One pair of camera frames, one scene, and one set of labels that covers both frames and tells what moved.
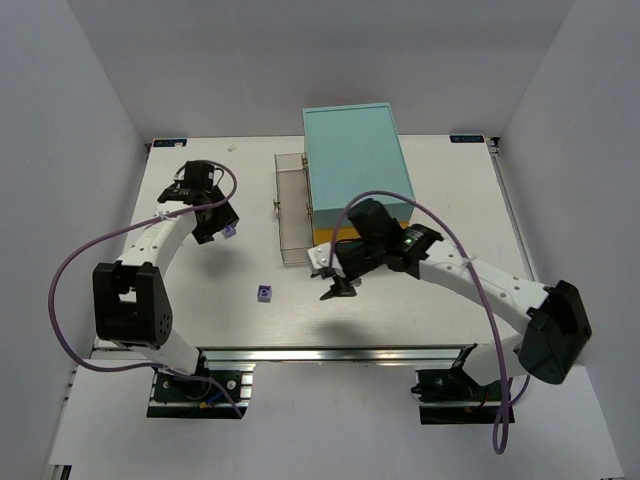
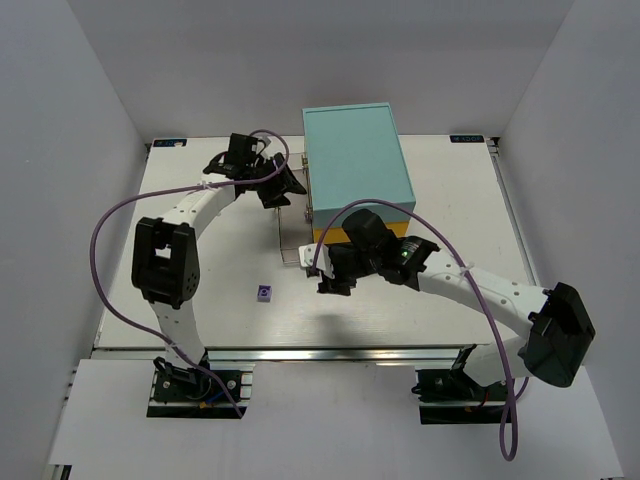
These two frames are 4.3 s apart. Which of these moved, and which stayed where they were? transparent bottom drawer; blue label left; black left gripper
Moved: black left gripper
Stayed: blue label left; transparent bottom drawer
